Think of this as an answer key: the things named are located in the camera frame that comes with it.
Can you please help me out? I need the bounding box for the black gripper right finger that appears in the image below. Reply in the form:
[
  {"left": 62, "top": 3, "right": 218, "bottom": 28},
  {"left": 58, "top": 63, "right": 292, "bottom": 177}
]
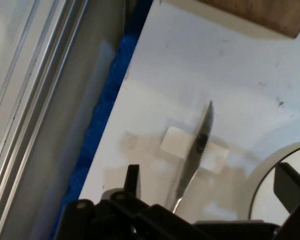
[{"left": 274, "top": 161, "right": 300, "bottom": 240}]

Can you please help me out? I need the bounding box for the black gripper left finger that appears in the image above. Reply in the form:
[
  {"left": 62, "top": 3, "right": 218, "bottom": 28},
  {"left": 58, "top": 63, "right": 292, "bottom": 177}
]
[{"left": 57, "top": 164, "right": 198, "bottom": 240}]

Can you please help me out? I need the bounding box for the serrated steel table knife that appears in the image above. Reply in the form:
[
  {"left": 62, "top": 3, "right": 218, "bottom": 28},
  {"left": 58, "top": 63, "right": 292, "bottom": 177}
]
[{"left": 164, "top": 99, "right": 215, "bottom": 216}]

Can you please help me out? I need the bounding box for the white plate with black rim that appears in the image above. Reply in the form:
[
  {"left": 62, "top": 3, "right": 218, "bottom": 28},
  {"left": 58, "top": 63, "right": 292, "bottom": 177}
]
[{"left": 248, "top": 139, "right": 300, "bottom": 221}]

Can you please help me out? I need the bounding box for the blue foam block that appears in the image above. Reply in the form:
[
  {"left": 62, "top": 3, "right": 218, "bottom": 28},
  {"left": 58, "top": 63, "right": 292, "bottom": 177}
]
[{"left": 48, "top": 33, "right": 141, "bottom": 240}]

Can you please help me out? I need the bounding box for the aluminium wall rail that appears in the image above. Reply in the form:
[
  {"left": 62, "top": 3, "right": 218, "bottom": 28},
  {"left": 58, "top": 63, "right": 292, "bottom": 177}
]
[{"left": 0, "top": 0, "right": 90, "bottom": 240}]

